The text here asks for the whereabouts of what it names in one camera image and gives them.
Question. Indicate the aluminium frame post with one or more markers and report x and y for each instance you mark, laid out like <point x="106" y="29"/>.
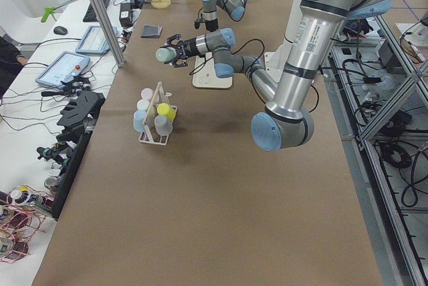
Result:
<point x="109" y="33"/>

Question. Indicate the black tool holder stand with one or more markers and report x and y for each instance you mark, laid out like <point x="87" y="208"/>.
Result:
<point x="72" y="119"/>

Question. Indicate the grey folded cloth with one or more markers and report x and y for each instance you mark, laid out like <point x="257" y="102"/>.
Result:
<point x="151" y="31"/>

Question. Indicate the cream rabbit tray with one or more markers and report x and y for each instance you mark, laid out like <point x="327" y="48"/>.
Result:
<point x="205" y="76"/>

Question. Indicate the green handled grabber tool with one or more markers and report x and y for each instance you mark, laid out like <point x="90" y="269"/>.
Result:
<point x="49" y="11"/>

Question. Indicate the far teach pendant tablet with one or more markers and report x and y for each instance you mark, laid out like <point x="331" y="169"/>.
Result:
<point x="93" y="42"/>

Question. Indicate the teach pendant tablet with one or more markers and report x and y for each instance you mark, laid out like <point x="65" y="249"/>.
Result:
<point x="64" y="69"/>
<point x="93" y="42"/>

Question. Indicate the black computer mouse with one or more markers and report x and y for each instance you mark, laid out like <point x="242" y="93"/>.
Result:
<point x="60" y="30"/>

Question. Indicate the near teach pendant tablet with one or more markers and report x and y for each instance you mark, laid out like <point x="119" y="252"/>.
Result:
<point x="64" y="69"/>

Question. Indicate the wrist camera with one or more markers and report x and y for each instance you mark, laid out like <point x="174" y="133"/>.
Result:
<point x="199" y="22"/>

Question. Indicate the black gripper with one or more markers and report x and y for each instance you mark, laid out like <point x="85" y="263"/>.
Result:
<point x="188" y="47"/>
<point x="211" y="25"/>

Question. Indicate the grey cup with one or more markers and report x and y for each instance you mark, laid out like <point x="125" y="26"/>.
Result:
<point x="162" y="125"/>

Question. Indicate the black power adapter box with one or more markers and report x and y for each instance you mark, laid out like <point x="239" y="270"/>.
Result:
<point x="126" y="15"/>

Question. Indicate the green cup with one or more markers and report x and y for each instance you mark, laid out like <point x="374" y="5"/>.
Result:
<point x="165" y="54"/>

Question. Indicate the cream cup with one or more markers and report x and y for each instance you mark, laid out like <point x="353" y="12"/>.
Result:
<point x="143" y="104"/>

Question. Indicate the blue cup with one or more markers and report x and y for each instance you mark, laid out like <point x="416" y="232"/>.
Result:
<point x="138" y="118"/>

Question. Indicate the yellow cup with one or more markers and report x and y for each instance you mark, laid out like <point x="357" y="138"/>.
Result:
<point x="166" y="110"/>

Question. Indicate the white wire cup rack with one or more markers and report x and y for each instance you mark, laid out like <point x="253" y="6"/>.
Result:
<point x="149" y="136"/>

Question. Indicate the pink cup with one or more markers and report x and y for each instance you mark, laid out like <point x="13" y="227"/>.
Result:
<point x="147" y="93"/>

